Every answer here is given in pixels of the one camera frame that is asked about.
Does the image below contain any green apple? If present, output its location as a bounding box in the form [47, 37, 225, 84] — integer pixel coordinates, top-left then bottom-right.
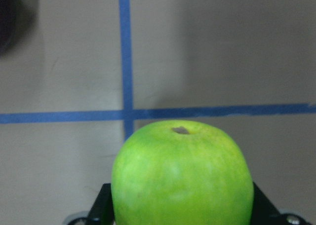
[111, 120, 254, 225]

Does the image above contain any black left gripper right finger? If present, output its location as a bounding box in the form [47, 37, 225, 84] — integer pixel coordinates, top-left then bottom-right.
[250, 183, 282, 225]

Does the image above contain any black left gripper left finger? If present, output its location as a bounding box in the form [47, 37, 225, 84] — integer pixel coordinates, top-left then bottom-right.
[86, 184, 115, 225]

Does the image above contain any dark red apple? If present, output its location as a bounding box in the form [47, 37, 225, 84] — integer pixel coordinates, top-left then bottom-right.
[0, 0, 39, 56]

